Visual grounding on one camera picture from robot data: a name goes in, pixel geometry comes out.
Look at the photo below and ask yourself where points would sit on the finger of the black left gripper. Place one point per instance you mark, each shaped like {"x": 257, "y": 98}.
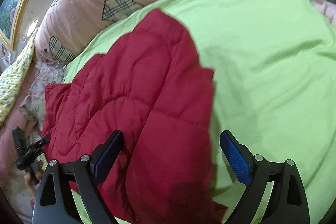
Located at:
{"x": 41, "y": 143}

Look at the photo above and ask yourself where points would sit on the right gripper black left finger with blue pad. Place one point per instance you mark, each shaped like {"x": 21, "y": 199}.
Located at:
{"x": 55, "y": 203}

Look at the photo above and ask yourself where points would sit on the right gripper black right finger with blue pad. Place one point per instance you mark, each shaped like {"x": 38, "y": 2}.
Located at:
{"x": 287, "y": 202}

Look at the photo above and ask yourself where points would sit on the red quilted puffer jacket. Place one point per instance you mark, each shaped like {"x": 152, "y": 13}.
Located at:
{"x": 150, "y": 86}

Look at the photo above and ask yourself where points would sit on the pink bed sheet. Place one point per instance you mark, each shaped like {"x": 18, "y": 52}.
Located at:
{"x": 12, "y": 179}

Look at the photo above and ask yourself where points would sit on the yellow floral blanket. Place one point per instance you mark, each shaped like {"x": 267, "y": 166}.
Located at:
{"x": 12, "y": 79}

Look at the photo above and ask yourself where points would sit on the white floral fabric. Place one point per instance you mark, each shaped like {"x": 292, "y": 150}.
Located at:
{"x": 42, "y": 92}

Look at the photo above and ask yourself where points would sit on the light green bed cover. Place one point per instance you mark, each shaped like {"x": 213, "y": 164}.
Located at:
{"x": 274, "y": 64}

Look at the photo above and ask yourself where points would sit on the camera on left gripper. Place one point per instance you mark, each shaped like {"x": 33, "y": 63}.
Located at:
{"x": 20, "y": 139}

